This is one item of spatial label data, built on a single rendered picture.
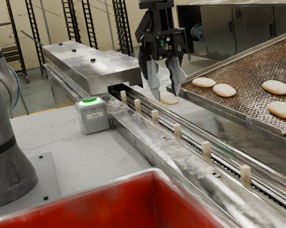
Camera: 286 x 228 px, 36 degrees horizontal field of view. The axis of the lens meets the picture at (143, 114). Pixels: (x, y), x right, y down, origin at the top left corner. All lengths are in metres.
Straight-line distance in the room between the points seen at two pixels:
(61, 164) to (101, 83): 0.46
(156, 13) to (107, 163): 0.33
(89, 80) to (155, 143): 0.55
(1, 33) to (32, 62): 0.69
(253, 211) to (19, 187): 0.41
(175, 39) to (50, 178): 0.37
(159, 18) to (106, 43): 7.29
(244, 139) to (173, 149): 0.19
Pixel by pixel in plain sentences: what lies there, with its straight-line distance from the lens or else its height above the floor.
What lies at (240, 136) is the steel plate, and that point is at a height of 0.82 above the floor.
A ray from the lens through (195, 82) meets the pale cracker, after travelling 1.18.
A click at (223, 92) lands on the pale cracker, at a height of 0.90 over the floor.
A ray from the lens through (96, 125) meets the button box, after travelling 1.18.
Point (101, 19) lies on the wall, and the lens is 8.13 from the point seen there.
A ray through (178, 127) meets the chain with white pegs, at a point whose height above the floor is 0.86.
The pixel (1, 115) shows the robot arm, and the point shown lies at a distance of 0.82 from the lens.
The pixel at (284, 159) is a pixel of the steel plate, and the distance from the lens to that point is 0.88.
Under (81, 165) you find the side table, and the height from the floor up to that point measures 0.82.
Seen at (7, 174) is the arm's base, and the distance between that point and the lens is 0.82.
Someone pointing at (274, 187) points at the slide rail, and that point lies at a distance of 0.71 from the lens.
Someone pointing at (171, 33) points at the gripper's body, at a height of 1.07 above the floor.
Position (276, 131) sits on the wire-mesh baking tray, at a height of 0.89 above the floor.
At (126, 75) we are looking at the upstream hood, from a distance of 1.43.
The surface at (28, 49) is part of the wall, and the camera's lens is 7.96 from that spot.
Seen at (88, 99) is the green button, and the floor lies 0.91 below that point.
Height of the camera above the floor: 1.18
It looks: 16 degrees down
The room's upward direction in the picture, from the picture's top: 10 degrees counter-clockwise
